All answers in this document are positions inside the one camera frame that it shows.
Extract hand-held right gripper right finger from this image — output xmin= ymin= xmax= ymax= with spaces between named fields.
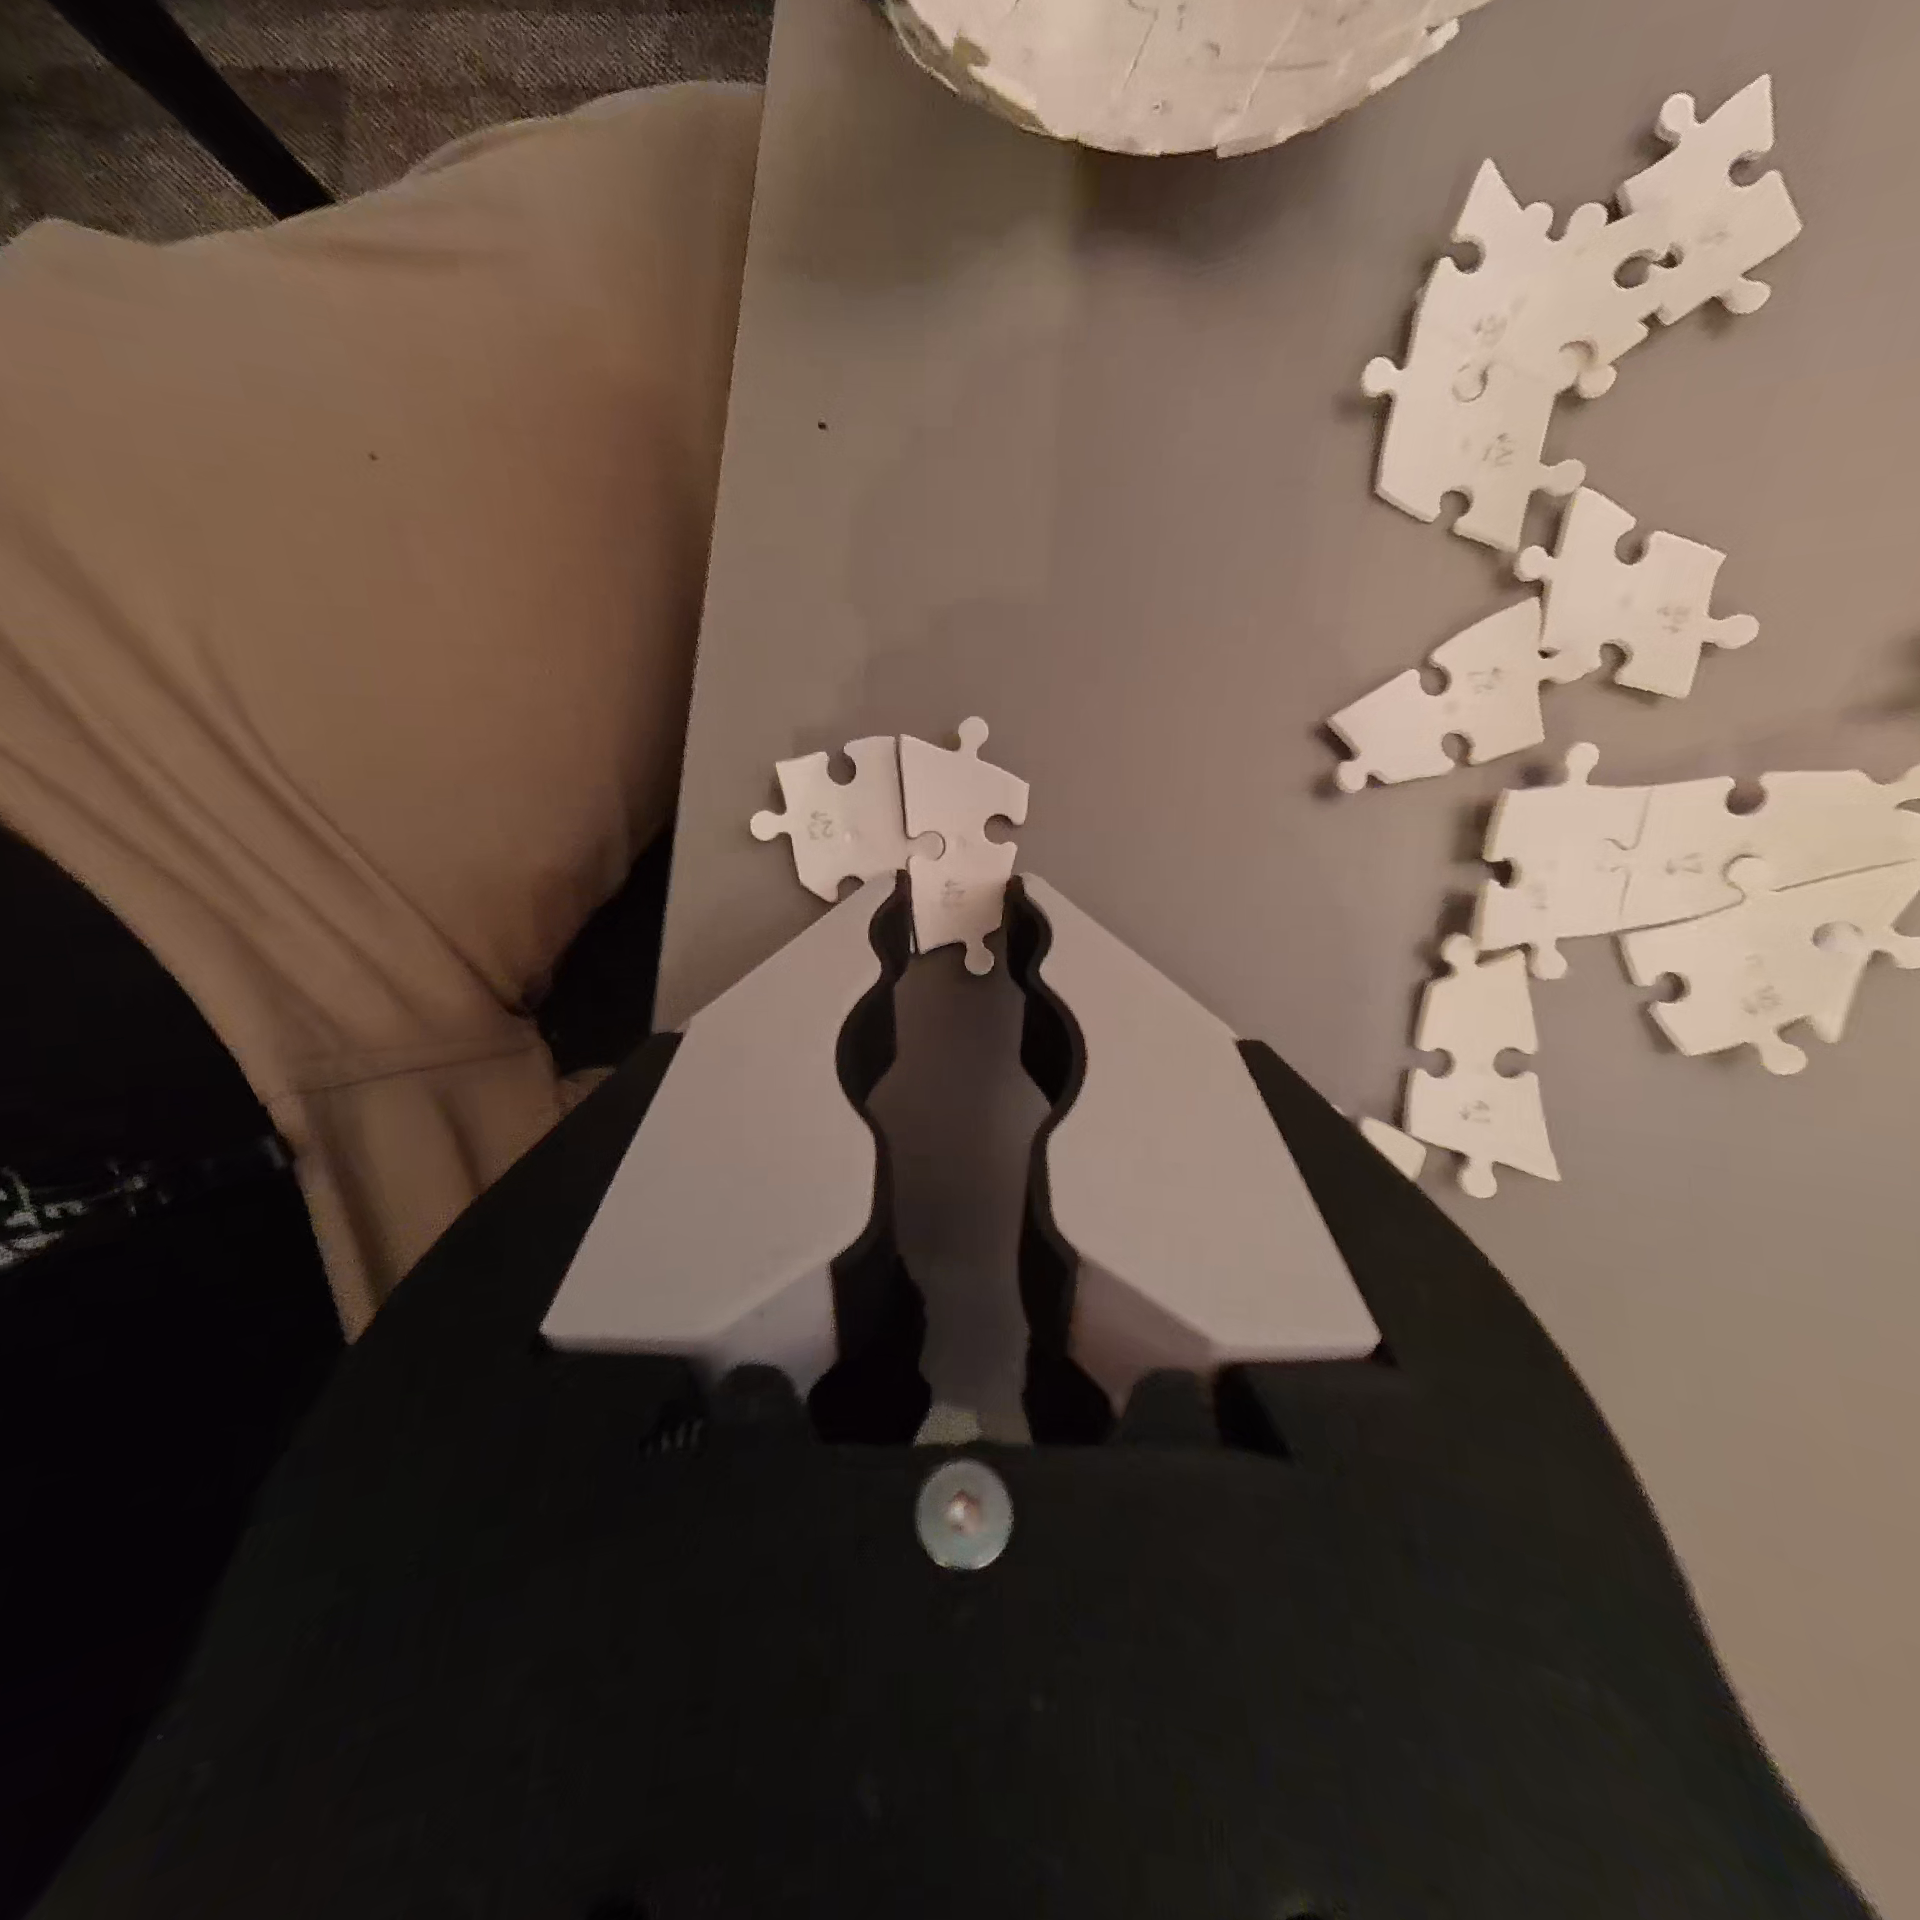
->
xmin=1017 ymin=873 xmax=1383 ymax=1367

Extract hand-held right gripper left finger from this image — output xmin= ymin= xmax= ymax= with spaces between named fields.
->
xmin=537 ymin=873 xmax=912 ymax=1364

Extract joined three-piece puzzle section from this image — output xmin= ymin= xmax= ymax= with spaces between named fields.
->
xmin=751 ymin=718 xmax=1039 ymax=981

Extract white puzzle pieces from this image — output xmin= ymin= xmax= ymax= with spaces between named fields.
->
xmin=1328 ymin=76 xmax=1920 ymax=1203

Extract partly built white puzzle ball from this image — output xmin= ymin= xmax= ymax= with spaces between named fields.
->
xmin=871 ymin=0 xmax=1465 ymax=159

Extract black table leg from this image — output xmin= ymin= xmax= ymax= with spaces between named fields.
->
xmin=90 ymin=0 xmax=339 ymax=213

